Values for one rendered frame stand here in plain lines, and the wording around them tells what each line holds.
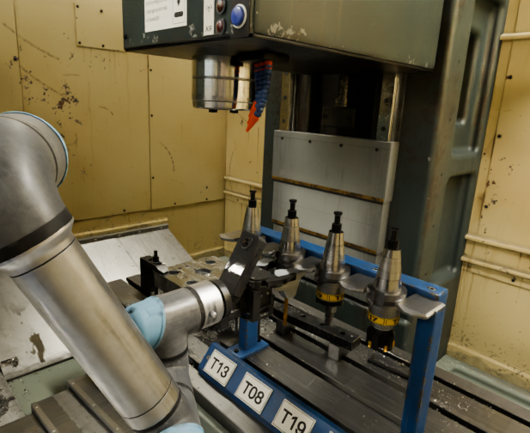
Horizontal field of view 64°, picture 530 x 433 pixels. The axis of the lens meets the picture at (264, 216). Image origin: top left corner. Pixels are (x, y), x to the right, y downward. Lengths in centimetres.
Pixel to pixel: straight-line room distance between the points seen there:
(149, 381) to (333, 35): 68
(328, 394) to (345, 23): 77
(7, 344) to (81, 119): 93
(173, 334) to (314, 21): 59
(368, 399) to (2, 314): 130
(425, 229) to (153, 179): 136
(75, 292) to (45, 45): 155
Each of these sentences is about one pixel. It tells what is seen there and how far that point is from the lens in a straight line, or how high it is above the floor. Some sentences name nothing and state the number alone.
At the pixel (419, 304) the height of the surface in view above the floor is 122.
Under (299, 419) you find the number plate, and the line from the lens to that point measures 86.
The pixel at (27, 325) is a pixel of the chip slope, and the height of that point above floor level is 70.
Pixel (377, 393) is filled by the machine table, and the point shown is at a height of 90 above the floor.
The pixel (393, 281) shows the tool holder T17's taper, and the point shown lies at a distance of 70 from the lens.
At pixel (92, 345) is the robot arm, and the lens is 52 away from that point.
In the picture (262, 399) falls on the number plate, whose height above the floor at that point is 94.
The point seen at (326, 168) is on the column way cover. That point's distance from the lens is 141.
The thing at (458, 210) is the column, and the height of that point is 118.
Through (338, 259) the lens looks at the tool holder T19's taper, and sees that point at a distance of 75.
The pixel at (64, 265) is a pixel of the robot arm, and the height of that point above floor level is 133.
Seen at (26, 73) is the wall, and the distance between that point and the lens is 194.
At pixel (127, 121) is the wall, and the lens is 209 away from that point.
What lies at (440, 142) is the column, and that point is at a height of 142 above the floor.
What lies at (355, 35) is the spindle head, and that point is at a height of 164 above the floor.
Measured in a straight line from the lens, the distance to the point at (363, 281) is 75.
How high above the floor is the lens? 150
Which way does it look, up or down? 15 degrees down
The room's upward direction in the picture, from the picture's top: 3 degrees clockwise
